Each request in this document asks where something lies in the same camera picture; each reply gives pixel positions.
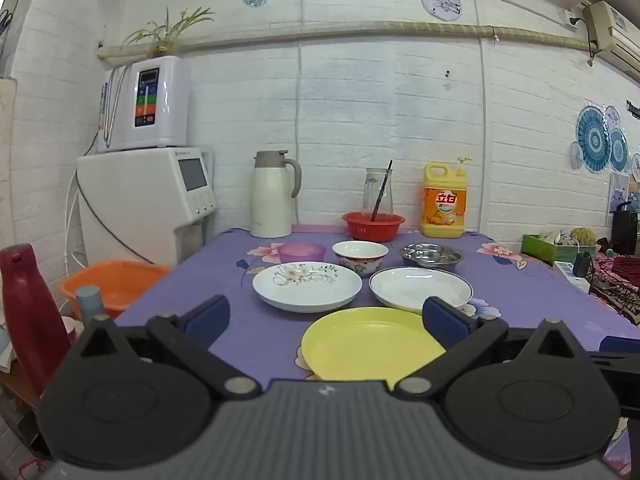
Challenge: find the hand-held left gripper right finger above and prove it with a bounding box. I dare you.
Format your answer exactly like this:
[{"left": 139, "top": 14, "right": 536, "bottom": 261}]
[{"left": 396, "top": 296, "right": 585, "bottom": 401}]

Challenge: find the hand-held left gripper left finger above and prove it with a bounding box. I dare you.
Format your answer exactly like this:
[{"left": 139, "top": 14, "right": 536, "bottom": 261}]
[{"left": 75, "top": 295, "right": 262, "bottom": 401}]

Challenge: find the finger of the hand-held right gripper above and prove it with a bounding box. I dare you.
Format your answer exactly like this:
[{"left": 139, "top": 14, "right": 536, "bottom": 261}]
[{"left": 587, "top": 335, "right": 640, "bottom": 418}]

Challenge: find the purple plastic bowl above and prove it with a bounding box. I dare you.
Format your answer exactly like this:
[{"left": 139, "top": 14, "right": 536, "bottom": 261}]
[{"left": 277, "top": 242, "right": 327, "bottom": 265}]

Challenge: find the purple floral tablecloth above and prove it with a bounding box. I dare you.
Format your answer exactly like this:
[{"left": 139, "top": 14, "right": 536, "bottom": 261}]
[{"left": 114, "top": 225, "right": 640, "bottom": 476}]

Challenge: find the dark patterned cloth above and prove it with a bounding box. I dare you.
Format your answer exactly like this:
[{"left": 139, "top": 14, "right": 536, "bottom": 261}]
[{"left": 590, "top": 280, "right": 640, "bottom": 326}]

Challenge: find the white blue-rimmed plate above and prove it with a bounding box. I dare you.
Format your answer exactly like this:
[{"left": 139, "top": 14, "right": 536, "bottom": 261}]
[{"left": 369, "top": 266, "right": 474, "bottom": 316}]

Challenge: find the stainless steel bowl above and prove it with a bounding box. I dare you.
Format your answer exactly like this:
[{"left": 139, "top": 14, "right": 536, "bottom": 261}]
[{"left": 397, "top": 242, "right": 464, "bottom": 270}]

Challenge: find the red yarn bundle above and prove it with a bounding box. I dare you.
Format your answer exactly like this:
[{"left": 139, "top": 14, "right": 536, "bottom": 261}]
[{"left": 595, "top": 254, "right": 640, "bottom": 293}]

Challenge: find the yellow plastic plate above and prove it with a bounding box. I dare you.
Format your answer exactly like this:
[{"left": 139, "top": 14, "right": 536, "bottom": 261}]
[{"left": 301, "top": 306, "right": 447, "bottom": 382}]

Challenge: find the white power strip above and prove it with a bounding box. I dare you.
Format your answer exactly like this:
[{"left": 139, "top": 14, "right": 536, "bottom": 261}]
[{"left": 552, "top": 260, "right": 593, "bottom": 291}]

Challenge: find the orange plastic basin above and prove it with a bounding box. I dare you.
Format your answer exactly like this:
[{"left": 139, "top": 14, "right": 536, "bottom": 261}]
[{"left": 59, "top": 259, "right": 173, "bottom": 322}]

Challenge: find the white floral plate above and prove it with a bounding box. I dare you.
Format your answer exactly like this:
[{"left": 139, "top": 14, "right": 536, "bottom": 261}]
[{"left": 252, "top": 262, "right": 363, "bottom": 314}]

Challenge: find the patterned ceramic bowl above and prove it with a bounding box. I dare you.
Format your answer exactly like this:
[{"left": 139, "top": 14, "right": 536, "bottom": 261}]
[{"left": 332, "top": 240, "right": 390, "bottom": 278}]

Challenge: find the red plastic colander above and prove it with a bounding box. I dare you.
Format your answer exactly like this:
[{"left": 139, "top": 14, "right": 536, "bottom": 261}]
[{"left": 342, "top": 211, "right": 406, "bottom": 242}]

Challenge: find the black kettle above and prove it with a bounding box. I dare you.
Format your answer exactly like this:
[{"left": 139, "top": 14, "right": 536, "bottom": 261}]
[{"left": 611, "top": 201, "right": 640, "bottom": 256}]

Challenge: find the yellow detergent bottle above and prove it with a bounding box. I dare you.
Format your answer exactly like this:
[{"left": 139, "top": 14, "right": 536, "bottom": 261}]
[{"left": 420, "top": 156, "right": 473, "bottom": 239}]

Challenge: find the green box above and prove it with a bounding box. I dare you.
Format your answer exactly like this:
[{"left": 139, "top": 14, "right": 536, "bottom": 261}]
[{"left": 521, "top": 232, "right": 601, "bottom": 264}]

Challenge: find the grey cup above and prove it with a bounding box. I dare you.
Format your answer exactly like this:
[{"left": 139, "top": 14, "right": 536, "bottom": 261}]
[{"left": 75, "top": 285, "right": 105, "bottom": 326}]

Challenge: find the white thermos jug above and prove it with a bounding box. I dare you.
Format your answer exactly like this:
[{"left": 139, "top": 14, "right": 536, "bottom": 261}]
[{"left": 249, "top": 149, "right": 303, "bottom": 238}]

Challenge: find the white water dispenser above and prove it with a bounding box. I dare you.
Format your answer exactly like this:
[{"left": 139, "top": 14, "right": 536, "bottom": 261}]
[{"left": 76, "top": 146, "right": 219, "bottom": 268}]

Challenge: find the clear glass carafe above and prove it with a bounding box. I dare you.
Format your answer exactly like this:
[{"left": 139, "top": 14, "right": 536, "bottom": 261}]
[{"left": 363, "top": 167, "right": 396, "bottom": 217}]

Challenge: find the black stirring stick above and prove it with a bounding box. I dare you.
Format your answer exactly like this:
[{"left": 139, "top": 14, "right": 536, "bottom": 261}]
[{"left": 370, "top": 160, "right": 393, "bottom": 222}]

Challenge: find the dark red bottle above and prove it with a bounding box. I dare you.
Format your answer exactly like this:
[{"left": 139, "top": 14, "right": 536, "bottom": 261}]
[{"left": 0, "top": 243, "right": 73, "bottom": 396}]

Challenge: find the blue paper fan decoration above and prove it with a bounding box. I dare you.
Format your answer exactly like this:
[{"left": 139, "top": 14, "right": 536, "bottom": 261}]
[{"left": 571, "top": 105, "right": 640, "bottom": 175}]

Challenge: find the white water purifier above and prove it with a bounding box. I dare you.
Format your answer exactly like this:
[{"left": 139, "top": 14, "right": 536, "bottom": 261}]
[{"left": 97, "top": 55, "right": 192, "bottom": 153}]

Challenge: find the green potted plant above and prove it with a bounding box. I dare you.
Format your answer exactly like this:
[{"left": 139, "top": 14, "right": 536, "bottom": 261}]
[{"left": 121, "top": 6, "right": 216, "bottom": 58}]

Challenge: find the white air conditioner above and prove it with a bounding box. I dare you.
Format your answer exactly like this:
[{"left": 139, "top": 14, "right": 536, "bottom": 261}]
[{"left": 582, "top": 1, "right": 640, "bottom": 81}]

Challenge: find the wall photo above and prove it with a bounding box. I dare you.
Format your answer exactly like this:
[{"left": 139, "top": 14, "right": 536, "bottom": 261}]
[{"left": 605, "top": 172, "right": 632, "bottom": 226}]

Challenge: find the white wall cable conduit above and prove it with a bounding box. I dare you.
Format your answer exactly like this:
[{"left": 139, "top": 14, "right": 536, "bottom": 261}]
[
  {"left": 294, "top": 0, "right": 308, "bottom": 226},
  {"left": 472, "top": 0, "right": 490, "bottom": 233}
]

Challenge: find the wrapped wall pipe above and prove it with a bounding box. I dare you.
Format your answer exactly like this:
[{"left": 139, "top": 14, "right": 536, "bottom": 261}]
[{"left": 97, "top": 21, "right": 591, "bottom": 58}]

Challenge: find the round pink wall decal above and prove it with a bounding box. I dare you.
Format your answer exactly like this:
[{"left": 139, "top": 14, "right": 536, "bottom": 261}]
[{"left": 421, "top": 0, "right": 462, "bottom": 21}]

